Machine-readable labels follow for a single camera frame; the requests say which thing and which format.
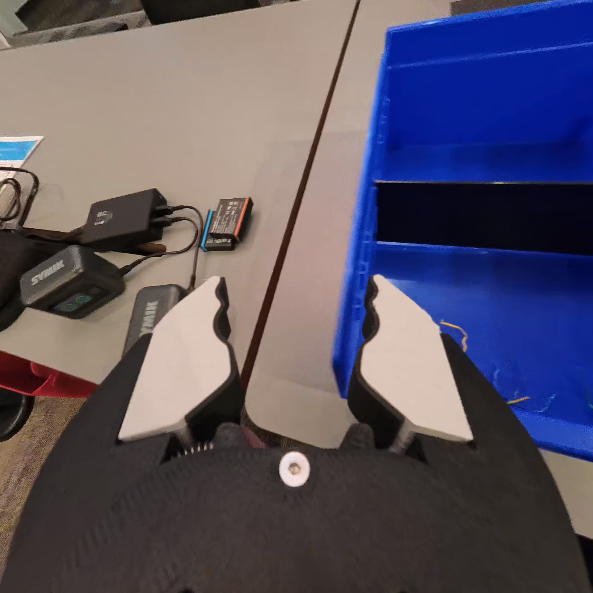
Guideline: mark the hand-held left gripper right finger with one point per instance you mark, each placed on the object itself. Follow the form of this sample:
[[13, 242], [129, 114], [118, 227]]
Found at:
[[407, 370]]

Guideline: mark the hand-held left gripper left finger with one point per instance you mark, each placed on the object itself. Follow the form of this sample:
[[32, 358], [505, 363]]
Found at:
[[180, 366]]

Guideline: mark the blue plastic bin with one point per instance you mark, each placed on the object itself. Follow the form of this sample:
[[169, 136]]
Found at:
[[463, 116]]

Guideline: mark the person's left hand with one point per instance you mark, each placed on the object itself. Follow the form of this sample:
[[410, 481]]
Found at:
[[252, 438]]

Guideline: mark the black battery with blue edge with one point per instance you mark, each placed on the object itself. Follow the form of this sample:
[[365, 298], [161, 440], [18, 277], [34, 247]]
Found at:
[[215, 243]]

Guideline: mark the black multiport charger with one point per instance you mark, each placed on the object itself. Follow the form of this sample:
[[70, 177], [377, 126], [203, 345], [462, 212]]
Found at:
[[125, 217]]

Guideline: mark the black battery with orange edge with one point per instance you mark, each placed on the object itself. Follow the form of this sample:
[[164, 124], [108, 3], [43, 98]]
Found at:
[[231, 215]]

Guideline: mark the black bin divider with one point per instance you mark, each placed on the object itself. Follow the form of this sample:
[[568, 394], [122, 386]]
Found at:
[[463, 213]]

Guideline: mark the black zip pouch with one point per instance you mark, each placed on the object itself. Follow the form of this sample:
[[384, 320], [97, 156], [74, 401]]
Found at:
[[14, 273]]

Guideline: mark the blue and white leaflet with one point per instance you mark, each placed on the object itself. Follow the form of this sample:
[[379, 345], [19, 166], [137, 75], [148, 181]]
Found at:
[[16, 150]]

